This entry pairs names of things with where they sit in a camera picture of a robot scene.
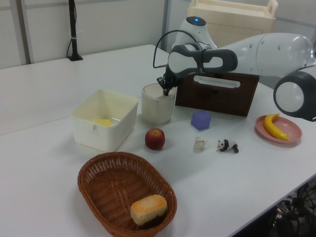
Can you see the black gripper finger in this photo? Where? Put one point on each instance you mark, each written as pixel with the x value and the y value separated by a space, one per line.
pixel 166 91
pixel 161 81

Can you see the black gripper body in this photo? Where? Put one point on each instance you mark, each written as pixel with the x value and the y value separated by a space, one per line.
pixel 172 79

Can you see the white trash can with lid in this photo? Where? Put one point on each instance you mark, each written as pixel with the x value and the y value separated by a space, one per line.
pixel 156 111

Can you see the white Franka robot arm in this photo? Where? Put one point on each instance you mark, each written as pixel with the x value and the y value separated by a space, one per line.
pixel 259 54

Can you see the purple foam cube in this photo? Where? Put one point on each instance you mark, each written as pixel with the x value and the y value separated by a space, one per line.
pixel 201 120

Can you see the red apple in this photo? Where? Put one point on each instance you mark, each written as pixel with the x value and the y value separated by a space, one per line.
pixel 155 139

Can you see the white crumpled paper ball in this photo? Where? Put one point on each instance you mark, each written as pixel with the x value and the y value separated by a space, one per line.
pixel 200 143

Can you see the yellow foam cube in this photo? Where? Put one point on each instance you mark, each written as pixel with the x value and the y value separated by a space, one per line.
pixel 103 122

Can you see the cream plastic box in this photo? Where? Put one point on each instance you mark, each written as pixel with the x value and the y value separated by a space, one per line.
pixel 106 133

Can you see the panda figurine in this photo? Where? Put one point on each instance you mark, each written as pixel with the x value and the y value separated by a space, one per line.
pixel 228 145

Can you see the yellow banana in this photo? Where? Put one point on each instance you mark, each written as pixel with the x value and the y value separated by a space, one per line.
pixel 271 127

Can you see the brown wicker basket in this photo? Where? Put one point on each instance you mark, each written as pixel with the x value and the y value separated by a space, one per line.
pixel 113 187

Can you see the bread loaf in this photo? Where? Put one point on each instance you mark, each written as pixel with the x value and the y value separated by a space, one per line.
pixel 147 208

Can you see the pink plate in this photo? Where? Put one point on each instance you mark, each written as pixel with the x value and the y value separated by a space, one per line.
pixel 293 130

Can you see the black camera stand pole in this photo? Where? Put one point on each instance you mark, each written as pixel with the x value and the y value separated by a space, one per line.
pixel 73 29

